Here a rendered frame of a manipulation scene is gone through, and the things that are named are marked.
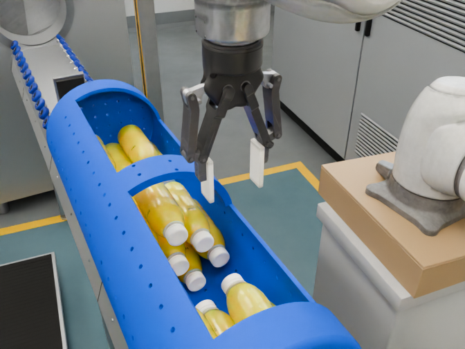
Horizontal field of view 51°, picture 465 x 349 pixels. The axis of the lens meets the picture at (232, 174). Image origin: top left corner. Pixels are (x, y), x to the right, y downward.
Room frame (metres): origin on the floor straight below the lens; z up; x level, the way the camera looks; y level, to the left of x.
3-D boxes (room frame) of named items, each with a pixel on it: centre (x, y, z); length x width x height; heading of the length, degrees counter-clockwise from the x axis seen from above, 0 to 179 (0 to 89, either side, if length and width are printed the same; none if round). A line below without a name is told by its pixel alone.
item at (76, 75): (1.50, 0.54, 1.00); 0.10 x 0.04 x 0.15; 118
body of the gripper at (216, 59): (0.58, 0.00, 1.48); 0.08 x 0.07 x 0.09; 117
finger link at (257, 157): (0.60, -0.04, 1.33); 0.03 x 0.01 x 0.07; 27
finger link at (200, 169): (0.55, 0.05, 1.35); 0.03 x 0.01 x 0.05; 117
